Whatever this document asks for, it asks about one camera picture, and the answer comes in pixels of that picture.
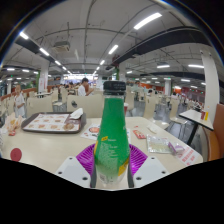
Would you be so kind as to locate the dark food tray paper liner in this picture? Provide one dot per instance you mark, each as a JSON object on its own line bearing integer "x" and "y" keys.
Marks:
{"x": 46, "y": 123}

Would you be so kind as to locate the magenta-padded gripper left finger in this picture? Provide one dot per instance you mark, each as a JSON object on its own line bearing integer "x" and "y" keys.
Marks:
{"x": 75, "y": 170}

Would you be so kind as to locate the beige side table black leg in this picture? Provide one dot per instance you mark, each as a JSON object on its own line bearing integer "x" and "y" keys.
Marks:
{"x": 195, "y": 116}

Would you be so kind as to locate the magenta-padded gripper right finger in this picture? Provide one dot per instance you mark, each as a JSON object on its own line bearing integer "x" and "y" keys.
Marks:
{"x": 150, "y": 170}

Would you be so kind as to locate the orange wooden bench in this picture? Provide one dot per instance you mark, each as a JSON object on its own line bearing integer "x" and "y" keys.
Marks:
{"x": 216, "y": 133}

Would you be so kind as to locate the flat round red coaster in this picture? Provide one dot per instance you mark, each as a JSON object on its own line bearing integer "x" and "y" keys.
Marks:
{"x": 16, "y": 154}

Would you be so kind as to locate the group of beige chairs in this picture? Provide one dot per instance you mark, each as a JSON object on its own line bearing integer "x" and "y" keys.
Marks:
{"x": 150, "y": 105}

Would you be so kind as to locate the person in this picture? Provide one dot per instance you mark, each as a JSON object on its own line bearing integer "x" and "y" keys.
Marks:
{"x": 83, "y": 88}
{"x": 20, "y": 101}

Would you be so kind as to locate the group of ceiling lights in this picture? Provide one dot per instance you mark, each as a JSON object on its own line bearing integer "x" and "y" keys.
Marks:
{"x": 146, "y": 20}

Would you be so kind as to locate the clear plastic bag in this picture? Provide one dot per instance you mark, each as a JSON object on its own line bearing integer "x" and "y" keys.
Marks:
{"x": 160, "y": 145}

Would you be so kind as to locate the red and white leaflet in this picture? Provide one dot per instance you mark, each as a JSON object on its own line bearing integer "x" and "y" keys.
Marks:
{"x": 188, "y": 154}

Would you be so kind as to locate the crumpled white napkin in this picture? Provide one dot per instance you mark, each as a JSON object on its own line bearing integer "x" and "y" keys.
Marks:
{"x": 76, "y": 113}

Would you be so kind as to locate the printed paper flyer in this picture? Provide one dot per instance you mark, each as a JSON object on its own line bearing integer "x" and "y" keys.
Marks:
{"x": 89, "y": 131}

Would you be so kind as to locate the beige chair with hole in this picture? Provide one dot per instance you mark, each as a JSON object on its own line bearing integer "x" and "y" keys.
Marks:
{"x": 88, "y": 105}
{"x": 38, "y": 106}

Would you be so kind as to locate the green drink bottle black cap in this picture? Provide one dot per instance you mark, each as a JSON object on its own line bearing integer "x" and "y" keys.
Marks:
{"x": 111, "y": 140}

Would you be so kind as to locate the ceiling air conditioner unit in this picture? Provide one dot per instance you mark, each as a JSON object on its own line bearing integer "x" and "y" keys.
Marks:
{"x": 62, "y": 46}

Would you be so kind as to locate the red ketchup packet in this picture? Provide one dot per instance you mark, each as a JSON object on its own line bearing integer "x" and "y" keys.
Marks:
{"x": 12, "y": 133}

